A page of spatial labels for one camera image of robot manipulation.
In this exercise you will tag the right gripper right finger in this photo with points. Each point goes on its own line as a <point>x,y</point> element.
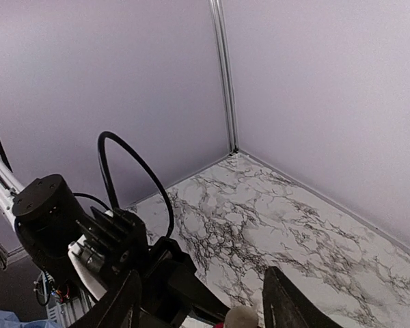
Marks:
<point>284,305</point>

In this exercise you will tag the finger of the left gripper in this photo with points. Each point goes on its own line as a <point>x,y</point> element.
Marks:
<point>171,291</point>

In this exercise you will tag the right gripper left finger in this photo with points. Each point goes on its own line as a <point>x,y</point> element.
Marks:
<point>120,303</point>

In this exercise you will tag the red nail polish bottle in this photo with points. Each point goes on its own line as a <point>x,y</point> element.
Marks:
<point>241,316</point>

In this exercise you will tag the blue sleeved forearm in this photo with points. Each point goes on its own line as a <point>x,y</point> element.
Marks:
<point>10,320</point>

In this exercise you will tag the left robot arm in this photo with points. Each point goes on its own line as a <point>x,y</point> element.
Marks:
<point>43,216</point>

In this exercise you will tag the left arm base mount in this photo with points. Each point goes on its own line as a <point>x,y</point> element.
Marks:
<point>61,307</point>

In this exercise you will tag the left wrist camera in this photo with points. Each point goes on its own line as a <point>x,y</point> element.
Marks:
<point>111,244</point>

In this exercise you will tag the left aluminium frame post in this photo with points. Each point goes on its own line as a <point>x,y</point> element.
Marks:
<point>226,75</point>

